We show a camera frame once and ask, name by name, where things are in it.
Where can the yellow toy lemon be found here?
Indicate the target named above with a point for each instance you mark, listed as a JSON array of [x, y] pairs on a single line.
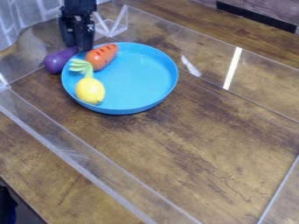
[[90, 90]]

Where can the purple toy eggplant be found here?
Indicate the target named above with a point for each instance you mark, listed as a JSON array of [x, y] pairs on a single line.
[[57, 60]]

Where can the blue round plastic tray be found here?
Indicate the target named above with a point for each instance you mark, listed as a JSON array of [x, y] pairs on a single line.
[[140, 78]]

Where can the clear acrylic enclosure walls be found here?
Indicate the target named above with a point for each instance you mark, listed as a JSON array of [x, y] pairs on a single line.
[[208, 158]]

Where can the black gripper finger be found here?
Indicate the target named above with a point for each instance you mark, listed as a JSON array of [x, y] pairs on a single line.
[[85, 37], [68, 35]]

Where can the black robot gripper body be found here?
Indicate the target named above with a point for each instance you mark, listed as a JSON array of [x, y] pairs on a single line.
[[77, 11]]

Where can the orange toy carrot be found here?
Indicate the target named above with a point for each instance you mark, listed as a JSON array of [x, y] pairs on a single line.
[[96, 60]]

